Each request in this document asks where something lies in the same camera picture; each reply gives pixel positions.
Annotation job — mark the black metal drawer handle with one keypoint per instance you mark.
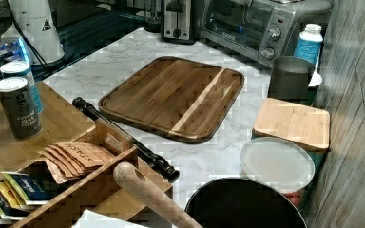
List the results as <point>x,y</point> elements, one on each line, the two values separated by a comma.
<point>158,163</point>

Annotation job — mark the bamboo drawer box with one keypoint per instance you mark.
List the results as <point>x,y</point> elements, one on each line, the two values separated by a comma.
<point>62,122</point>

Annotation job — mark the dark wooden cutting board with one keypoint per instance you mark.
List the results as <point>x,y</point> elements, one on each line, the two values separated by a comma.
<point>176,98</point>

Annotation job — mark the silver black toaster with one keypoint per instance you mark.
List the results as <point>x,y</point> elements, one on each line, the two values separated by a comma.
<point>177,21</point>

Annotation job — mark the black frying pan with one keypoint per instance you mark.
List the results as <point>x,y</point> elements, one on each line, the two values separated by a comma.
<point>241,203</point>

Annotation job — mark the dark grey cup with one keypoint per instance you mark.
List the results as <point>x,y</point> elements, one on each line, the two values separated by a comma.
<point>290,78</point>

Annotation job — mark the clear plastic lidded tub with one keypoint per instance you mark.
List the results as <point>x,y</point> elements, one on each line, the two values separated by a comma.
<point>280,164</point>

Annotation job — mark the silver toaster oven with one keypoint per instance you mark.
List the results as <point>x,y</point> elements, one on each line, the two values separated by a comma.
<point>261,30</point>

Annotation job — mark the brown Stash tea packets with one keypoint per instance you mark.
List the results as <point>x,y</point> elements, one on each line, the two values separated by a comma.
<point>68,161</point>

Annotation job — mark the light bamboo lid container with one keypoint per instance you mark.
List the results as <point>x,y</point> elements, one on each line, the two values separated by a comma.
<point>303,125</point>

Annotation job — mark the white paper sheet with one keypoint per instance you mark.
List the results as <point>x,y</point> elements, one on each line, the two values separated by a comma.
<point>90,219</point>

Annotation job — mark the white blue supplement bottle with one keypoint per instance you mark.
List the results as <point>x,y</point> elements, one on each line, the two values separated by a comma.
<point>309,43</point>

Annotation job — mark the black pepper shaker can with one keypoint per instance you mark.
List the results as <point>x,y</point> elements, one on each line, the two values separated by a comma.
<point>19,108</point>

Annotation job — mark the blue salt shaker can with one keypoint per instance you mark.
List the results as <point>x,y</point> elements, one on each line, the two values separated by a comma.
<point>22,69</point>

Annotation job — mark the colourful tea packets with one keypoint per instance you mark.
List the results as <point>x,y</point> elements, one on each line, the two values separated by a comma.
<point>20,194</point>

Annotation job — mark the wooden pan handle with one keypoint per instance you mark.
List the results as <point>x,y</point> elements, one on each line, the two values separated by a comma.
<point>146,191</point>

